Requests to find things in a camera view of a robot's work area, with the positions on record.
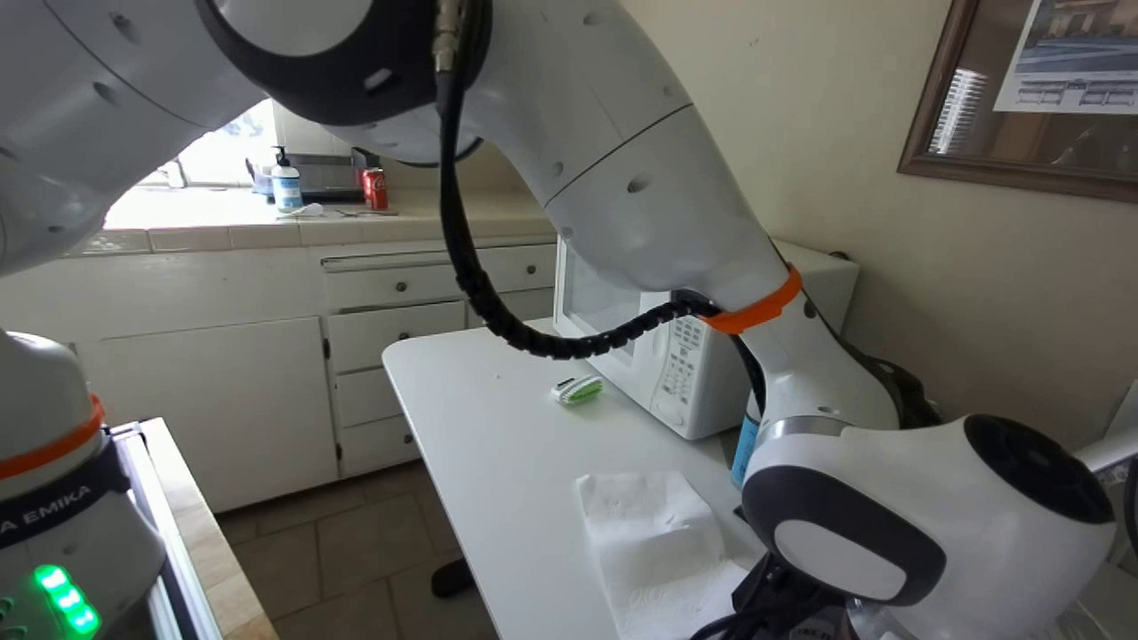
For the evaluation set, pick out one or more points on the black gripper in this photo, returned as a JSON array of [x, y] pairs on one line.
[[783, 598]]

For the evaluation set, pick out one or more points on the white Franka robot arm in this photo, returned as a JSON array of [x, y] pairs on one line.
[[618, 145]]

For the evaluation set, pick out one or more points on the white paper towel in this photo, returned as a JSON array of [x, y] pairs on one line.
[[646, 521]]

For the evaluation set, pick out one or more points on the white microwave oven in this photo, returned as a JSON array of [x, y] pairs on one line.
[[688, 374]]

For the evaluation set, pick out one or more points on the small green white box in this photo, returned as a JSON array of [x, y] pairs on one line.
[[577, 389]]

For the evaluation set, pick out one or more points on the brown framed picture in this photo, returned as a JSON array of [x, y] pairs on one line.
[[1033, 95]]

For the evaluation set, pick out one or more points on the red can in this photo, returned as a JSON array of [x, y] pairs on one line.
[[375, 190]]

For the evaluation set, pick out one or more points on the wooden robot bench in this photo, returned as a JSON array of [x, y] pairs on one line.
[[200, 547]]

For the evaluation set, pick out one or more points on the silver black toaster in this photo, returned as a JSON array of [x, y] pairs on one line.
[[333, 176]]

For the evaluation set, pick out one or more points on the white kitchen base cabinet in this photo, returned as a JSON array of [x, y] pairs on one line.
[[215, 358]]

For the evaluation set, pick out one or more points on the blue soap dispenser bottle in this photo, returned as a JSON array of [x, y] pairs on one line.
[[286, 184]]

